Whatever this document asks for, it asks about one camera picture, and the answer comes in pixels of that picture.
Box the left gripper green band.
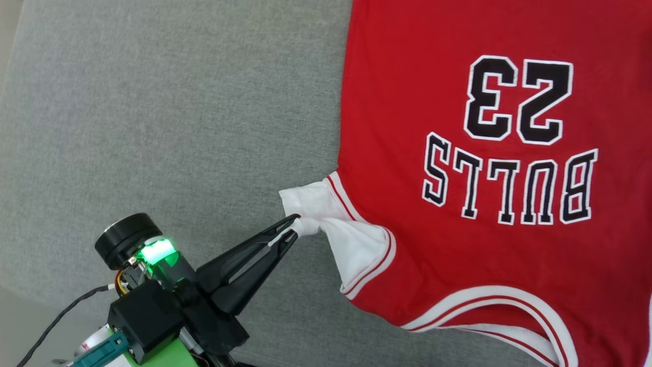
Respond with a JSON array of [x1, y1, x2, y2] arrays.
[[94, 213, 302, 367]]

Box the red basketball jersey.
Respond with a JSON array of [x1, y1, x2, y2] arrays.
[[279, 0, 652, 367]]

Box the grey fabric sofa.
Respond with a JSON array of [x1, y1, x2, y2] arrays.
[[0, 0, 548, 367]]

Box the teal connector cable left gripper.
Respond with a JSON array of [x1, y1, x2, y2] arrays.
[[71, 331, 129, 367]]

